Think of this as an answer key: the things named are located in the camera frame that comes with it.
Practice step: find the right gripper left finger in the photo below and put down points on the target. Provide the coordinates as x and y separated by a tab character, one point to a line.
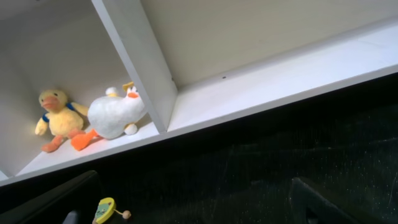
53	205

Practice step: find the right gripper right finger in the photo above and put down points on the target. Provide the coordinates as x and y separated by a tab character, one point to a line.
317	205

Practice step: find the yellow rattle drum toy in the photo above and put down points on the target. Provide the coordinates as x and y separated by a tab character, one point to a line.
105	210

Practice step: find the white plush duck yellow hat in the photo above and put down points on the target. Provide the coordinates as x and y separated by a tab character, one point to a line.
113	113

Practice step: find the white shelf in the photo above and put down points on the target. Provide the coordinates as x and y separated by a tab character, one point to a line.
248	93

